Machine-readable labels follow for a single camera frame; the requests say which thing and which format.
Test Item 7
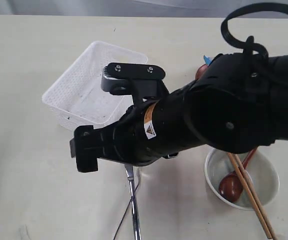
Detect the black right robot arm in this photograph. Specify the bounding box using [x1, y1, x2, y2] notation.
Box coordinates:
[69, 53, 288, 173]

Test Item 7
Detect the blue snack chip bag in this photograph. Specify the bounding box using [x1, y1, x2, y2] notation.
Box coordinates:
[203, 55, 215, 66]

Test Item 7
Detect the brown round plate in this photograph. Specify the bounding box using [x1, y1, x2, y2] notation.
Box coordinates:
[195, 64, 209, 80]

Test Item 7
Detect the silver table knife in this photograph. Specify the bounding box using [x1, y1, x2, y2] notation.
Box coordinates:
[124, 164, 142, 240]

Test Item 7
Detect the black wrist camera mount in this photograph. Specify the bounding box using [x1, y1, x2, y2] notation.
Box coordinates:
[100, 62, 170, 106]

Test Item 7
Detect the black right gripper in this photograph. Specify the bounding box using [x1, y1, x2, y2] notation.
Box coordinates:
[69, 99, 179, 173]

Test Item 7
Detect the silver metal fork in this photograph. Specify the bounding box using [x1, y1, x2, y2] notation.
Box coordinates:
[112, 166, 141, 240]

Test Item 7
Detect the brown wooden spoon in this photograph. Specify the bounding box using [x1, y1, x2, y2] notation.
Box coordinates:
[218, 147, 259, 203]

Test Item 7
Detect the wooden chopstick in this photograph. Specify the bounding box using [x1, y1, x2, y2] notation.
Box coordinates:
[233, 154, 278, 240]
[227, 152, 271, 240]

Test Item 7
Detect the white plastic woven basket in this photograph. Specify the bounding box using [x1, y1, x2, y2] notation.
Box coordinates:
[42, 40, 148, 131]

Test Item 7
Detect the pale green ceramic bowl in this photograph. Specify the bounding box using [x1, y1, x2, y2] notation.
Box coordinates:
[204, 148, 280, 211]

